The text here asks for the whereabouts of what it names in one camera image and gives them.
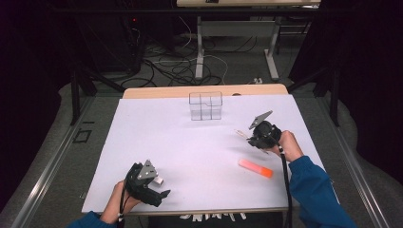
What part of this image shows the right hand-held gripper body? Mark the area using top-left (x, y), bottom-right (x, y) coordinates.
top-left (246, 109), bottom-right (282, 150)

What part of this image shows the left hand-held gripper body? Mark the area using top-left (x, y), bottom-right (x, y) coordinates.
top-left (125, 160), bottom-right (163, 208)

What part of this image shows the silver pen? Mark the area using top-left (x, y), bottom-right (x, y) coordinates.
top-left (235, 128), bottom-right (271, 156)

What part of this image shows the orange highlighter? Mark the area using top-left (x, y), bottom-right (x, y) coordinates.
top-left (238, 158), bottom-right (274, 181)

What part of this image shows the clear acrylic organizer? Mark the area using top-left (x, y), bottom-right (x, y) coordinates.
top-left (188, 91), bottom-right (223, 122)

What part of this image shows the person's right hand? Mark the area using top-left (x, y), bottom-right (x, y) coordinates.
top-left (269, 130), bottom-right (304, 163)

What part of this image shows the person's left hand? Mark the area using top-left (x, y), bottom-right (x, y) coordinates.
top-left (101, 180), bottom-right (142, 225)

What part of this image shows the person's black printed shirt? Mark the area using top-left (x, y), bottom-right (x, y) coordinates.
top-left (146, 211), bottom-right (284, 228)

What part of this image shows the white table sheet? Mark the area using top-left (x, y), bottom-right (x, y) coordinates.
top-left (81, 94), bottom-right (340, 214)

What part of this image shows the black metal stand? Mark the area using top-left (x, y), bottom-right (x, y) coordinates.
top-left (69, 65), bottom-right (126, 126)
top-left (286, 65), bottom-right (341, 127)

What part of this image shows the desk with white legs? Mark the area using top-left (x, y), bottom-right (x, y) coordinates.
top-left (176, 0), bottom-right (321, 82)

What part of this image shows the black computer tower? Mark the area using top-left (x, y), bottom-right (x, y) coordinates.
top-left (79, 13), bottom-right (144, 74)

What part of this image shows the black horizontal bar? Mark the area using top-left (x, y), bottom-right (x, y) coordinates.
top-left (47, 8), bottom-right (321, 15)

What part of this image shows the left hand-held gripper cable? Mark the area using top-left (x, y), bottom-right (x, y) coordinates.
top-left (118, 180), bottom-right (131, 228)

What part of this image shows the hand-held gripper cable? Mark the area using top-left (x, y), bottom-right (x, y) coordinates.
top-left (118, 180), bottom-right (131, 228)
top-left (277, 143), bottom-right (295, 228)

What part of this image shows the right hand-held gripper cable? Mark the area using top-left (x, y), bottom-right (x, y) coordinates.
top-left (277, 143), bottom-right (295, 228)

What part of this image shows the white cable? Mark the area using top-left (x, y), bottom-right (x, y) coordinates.
top-left (177, 15), bottom-right (230, 86)

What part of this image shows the aluminium floor rail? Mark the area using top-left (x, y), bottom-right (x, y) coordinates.
top-left (12, 96), bottom-right (96, 228)
top-left (317, 96), bottom-right (386, 228)

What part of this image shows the tangle of black cables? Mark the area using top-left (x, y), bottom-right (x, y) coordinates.
top-left (120, 34), bottom-right (259, 88)

